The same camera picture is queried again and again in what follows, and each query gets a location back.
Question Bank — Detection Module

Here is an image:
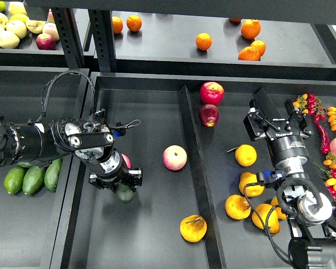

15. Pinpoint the yellow pear middle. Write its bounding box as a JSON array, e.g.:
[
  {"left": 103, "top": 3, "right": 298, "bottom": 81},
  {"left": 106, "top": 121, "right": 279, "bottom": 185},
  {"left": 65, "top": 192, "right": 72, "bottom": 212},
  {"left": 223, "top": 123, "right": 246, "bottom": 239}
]
[{"left": 239, "top": 171, "right": 265, "bottom": 197}]

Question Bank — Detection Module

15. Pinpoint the orange on shelf upper right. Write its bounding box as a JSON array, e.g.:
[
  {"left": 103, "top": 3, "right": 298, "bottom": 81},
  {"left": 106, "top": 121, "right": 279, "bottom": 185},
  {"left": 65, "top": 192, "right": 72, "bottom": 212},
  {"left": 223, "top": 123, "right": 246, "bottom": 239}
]
[{"left": 241, "top": 19, "right": 262, "bottom": 40}]

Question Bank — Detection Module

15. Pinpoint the yellow pear with stem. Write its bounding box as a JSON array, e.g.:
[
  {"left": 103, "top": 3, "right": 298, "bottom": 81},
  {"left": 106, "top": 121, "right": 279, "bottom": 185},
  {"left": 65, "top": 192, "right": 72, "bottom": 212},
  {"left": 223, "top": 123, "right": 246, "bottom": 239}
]
[{"left": 180, "top": 215, "right": 207, "bottom": 243}]

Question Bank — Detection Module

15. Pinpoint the dark green avocado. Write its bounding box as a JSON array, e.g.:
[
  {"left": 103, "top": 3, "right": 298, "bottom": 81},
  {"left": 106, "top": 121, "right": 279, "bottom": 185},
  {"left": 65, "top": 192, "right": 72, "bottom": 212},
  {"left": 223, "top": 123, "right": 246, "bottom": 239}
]
[{"left": 115, "top": 183, "right": 135, "bottom": 203}]

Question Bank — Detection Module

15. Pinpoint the orange on shelf front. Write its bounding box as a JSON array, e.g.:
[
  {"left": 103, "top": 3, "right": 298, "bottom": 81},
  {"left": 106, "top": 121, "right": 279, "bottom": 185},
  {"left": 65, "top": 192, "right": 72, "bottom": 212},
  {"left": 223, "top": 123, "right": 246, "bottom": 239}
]
[{"left": 238, "top": 46, "right": 260, "bottom": 61}]

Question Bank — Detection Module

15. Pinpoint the yellow pear lower left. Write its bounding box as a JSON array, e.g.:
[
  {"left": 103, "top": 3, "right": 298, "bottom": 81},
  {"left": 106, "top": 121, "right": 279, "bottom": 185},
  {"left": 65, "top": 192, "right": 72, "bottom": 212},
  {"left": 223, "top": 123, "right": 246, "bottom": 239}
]
[{"left": 225, "top": 194, "right": 251, "bottom": 220}]

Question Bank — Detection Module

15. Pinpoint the yellow pear lower right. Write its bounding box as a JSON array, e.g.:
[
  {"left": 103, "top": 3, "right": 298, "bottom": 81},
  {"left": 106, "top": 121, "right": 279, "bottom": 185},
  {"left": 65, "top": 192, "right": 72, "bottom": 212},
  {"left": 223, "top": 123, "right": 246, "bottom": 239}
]
[{"left": 270, "top": 196, "right": 287, "bottom": 220}]

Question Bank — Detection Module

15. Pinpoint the yellow pear upper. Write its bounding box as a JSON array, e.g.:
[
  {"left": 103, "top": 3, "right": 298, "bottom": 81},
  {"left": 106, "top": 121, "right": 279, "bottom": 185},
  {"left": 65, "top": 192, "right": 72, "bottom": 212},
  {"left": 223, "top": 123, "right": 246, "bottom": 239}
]
[{"left": 226, "top": 144, "right": 258, "bottom": 167}]

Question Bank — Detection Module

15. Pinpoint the green avocado right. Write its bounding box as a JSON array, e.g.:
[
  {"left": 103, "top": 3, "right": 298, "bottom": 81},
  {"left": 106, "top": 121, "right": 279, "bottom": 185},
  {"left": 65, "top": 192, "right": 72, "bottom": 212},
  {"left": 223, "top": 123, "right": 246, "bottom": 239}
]
[{"left": 44, "top": 158, "right": 63, "bottom": 192}]

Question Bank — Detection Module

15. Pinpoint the black left tray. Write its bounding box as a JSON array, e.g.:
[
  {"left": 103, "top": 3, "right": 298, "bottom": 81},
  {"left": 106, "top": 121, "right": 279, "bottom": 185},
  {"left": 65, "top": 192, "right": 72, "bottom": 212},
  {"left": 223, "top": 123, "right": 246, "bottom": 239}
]
[{"left": 0, "top": 67, "right": 83, "bottom": 268}]

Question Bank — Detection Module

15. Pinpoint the red apple on shelf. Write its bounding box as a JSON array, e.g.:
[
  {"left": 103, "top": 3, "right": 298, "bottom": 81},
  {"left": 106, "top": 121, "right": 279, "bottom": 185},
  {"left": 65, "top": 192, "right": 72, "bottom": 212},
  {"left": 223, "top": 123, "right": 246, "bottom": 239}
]
[{"left": 36, "top": 33, "right": 56, "bottom": 50}]

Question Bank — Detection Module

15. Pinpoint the black shelf post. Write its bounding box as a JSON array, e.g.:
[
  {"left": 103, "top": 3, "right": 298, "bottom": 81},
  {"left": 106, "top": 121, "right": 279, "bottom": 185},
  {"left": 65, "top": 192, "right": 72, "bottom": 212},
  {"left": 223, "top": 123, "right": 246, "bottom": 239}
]
[
  {"left": 51, "top": 7, "right": 85, "bottom": 68},
  {"left": 88, "top": 10, "right": 117, "bottom": 72}
]

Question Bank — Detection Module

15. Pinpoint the red apple upper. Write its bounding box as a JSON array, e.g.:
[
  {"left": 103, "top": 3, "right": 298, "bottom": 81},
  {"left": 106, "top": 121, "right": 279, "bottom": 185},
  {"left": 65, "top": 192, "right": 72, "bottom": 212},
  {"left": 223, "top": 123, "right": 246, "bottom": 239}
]
[{"left": 199, "top": 81, "right": 225, "bottom": 105}]

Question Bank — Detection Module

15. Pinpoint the orange on shelf far left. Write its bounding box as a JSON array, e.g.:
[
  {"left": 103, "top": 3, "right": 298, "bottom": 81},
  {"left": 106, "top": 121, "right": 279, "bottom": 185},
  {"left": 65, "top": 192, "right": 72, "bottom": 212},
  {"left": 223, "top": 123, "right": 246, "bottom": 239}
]
[{"left": 111, "top": 16, "right": 123, "bottom": 35}]

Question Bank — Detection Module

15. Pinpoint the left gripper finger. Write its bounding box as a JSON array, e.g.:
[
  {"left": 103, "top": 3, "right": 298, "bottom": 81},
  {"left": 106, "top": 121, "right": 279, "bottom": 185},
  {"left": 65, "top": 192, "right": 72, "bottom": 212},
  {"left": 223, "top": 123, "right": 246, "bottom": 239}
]
[
  {"left": 88, "top": 173, "right": 112, "bottom": 189},
  {"left": 128, "top": 167, "right": 143, "bottom": 192}
]

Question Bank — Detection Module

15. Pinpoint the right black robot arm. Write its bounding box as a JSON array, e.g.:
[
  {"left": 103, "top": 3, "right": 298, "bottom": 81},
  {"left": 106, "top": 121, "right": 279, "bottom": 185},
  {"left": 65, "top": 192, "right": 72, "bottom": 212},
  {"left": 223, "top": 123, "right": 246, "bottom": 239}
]
[{"left": 244, "top": 98, "right": 336, "bottom": 268}]

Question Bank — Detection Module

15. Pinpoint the orange on shelf centre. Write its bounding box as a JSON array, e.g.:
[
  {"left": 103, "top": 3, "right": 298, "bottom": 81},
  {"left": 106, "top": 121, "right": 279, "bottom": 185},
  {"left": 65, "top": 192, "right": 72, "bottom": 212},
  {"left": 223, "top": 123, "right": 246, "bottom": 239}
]
[{"left": 195, "top": 33, "right": 212, "bottom": 51}]

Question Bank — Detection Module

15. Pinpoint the black upper shelf tray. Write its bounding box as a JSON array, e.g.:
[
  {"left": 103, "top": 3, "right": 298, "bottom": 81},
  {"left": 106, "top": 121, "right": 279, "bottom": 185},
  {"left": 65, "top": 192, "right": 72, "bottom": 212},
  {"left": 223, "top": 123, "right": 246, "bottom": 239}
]
[{"left": 83, "top": 10, "right": 336, "bottom": 82}]

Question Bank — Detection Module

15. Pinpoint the black centre tray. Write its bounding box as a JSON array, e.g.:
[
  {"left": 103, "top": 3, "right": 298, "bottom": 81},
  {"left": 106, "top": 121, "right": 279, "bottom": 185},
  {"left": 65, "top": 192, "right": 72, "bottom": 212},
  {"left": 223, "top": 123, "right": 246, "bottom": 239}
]
[{"left": 65, "top": 73, "right": 336, "bottom": 268}]

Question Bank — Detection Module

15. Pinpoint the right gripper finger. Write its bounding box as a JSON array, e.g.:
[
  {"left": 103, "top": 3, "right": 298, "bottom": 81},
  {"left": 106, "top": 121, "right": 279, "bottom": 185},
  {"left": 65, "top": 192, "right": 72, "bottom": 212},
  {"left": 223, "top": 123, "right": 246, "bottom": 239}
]
[
  {"left": 284, "top": 100, "right": 314, "bottom": 139},
  {"left": 243, "top": 106, "right": 283, "bottom": 141}
]

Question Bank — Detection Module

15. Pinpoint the dark red apple lower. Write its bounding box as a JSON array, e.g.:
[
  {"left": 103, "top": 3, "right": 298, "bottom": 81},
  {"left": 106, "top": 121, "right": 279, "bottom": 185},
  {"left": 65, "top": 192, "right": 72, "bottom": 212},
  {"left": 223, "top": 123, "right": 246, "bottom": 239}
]
[{"left": 198, "top": 104, "right": 220, "bottom": 127}]

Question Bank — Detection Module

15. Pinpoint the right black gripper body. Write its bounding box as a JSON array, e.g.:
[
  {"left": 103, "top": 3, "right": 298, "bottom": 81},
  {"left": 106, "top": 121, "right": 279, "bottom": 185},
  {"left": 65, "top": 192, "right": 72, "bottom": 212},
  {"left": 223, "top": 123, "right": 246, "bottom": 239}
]
[{"left": 266, "top": 135, "right": 310, "bottom": 170}]

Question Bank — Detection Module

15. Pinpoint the pink apple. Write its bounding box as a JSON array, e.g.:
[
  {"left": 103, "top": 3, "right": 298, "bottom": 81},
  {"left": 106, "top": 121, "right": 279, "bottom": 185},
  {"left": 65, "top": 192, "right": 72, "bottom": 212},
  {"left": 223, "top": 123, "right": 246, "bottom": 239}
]
[
  {"left": 122, "top": 154, "right": 132, "bottom": 169},
  {"left": 162, "top": 145, "right": 187, "bottom": 171}
]

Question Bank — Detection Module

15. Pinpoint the pink apple left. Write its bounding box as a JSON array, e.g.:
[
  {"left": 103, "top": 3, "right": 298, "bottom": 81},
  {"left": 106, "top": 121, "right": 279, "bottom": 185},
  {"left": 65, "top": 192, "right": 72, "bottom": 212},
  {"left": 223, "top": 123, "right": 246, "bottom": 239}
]
[{"left": 122, "top": 154, "right": 132, "bottom": 169}]

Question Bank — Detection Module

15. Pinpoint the red cherry tomato vine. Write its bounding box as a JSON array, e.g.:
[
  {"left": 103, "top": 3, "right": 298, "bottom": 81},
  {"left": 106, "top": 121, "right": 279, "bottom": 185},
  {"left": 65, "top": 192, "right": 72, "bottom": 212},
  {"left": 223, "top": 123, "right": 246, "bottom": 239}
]
[{"left": 307, "top": 94, "right": 326, "bottom": 121}]

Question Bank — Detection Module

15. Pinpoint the red chili pepper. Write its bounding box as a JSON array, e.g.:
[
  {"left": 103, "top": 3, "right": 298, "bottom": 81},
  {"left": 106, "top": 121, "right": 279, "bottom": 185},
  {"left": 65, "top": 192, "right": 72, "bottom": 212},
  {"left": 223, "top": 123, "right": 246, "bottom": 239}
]
[{"left": 314, "top": 115, "right": 330, "bottom": 154}]

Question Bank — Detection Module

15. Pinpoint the black shelf post left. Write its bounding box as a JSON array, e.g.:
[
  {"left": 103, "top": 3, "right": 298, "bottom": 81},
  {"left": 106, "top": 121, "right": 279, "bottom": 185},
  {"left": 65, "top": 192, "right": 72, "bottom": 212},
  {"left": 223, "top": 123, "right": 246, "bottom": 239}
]
[{"left": 51, "top": 7, "right": 85, "bottom": 68}]

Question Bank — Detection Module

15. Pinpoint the pink apple centre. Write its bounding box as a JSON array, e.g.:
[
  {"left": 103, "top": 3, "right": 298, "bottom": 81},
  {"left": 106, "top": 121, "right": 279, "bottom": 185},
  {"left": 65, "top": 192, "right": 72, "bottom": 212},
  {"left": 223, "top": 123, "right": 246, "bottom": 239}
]
[{"left": 162, "top": 145, "right": 187, "bottom": 171}]

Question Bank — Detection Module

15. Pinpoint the orange on shelf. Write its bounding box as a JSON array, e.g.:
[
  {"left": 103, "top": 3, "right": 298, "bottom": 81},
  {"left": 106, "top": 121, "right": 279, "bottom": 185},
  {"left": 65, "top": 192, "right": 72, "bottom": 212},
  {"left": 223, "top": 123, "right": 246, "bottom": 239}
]
[
  {"left": 111, "top": 16, "right": 123, "bottom": 35},
  {"left": 238, "top": 46, "right": 260, "bottom": 61},
  {"left": 241, "top": 19, "right": 262, "bottom": 40},
  {"left": 251, "top": 40, "right": 267, "bottom": 56},
  {"left": 195, "top": 33, "right": 212, "bottom": 51},
  {"left": 126, "top": 15, "right": 142, "bottom": 32}
]

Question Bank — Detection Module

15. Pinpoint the orange cherry tomato vine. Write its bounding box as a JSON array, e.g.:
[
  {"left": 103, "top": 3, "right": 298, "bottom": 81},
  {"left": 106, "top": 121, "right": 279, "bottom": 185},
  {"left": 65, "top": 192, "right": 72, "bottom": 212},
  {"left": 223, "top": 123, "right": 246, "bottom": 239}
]
[{"left": 293, "top": 94, "right": 309, "bottom": 114}]

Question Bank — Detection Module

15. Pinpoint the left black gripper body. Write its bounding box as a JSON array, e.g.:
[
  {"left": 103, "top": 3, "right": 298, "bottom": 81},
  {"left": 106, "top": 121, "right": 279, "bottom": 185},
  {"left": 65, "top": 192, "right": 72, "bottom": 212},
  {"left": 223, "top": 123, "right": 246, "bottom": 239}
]
[{"left": 95, "top": 151, "right": 130, "bottom": 189}]

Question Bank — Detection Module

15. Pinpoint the black shelf post right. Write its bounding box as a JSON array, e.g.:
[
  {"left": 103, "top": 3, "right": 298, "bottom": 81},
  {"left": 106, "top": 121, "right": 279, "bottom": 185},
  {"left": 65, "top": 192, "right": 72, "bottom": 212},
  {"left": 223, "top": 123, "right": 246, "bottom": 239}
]
[{"left": 88, "top": 10, "right": 117, "bottom": 72}]

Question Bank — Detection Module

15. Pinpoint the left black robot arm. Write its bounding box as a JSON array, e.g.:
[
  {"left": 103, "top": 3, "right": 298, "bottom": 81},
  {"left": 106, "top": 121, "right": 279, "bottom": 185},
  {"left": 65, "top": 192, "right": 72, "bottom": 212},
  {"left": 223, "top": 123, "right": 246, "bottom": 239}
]
[{"left": 0, "top": 70, "right": 143, "bottom": 191}]

